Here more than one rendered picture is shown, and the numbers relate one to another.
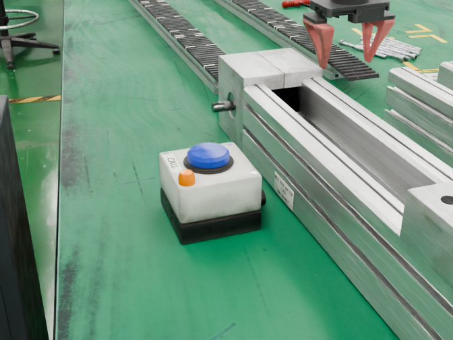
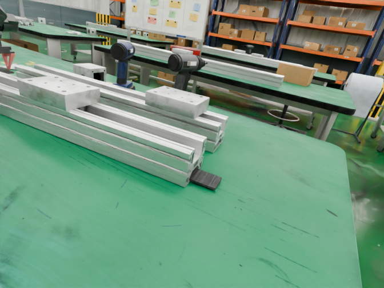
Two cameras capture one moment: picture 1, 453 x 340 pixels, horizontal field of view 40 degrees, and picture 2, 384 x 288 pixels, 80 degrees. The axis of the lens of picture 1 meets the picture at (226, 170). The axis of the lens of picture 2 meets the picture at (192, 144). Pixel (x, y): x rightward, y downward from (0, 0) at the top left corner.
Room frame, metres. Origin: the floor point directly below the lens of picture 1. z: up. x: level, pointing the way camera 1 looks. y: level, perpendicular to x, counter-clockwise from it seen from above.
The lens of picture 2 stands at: (-0.34, 0.03, 1.08)
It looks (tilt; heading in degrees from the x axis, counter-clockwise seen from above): 26 degrees down; 308
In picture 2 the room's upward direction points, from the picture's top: 10 degrees clockwise
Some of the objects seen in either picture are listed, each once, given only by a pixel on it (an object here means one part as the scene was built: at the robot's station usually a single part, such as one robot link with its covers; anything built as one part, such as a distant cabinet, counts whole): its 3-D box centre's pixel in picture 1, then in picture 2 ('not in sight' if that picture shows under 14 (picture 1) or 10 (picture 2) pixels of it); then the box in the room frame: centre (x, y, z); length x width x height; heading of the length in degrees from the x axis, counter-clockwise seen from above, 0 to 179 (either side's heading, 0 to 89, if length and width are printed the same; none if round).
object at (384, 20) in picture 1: (362, 33); (3, 58); (0.94, -0.21, 0.85); 0.07 x 0.07 x 0.09; 19
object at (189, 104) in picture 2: not in sight; (177, 105); (0.13, -0.46, 0.87); 0.16 x 0.11 x 0.07; 19
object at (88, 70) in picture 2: not in sight; (88, 77); (0.67, -0.45, 0.83); 0.11 x 0.10 x 0.10; 107
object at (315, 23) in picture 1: (331, 37); not in sight; (0.92, -0.16, 0.85); 0.07 x 0.07 x 0.09; 19
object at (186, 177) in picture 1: (186, 176); not in sight; (0.49, 0.04, 0.85); 0.01 x 0.01 x 0.01
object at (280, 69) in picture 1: (259, 100); not in sight; (0.72, -0.04, 0.83); 0.12 x 0.09 x 0.10; 109
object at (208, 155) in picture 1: (208, 158); not in sight; (0.53, 0.02, 0.84); 0.04 x 0.04 x 0.02
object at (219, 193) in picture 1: (217, 187); not in sight; (0.53, 0.01, 0.81); 0.10 x 0.08 x 0.06; 109
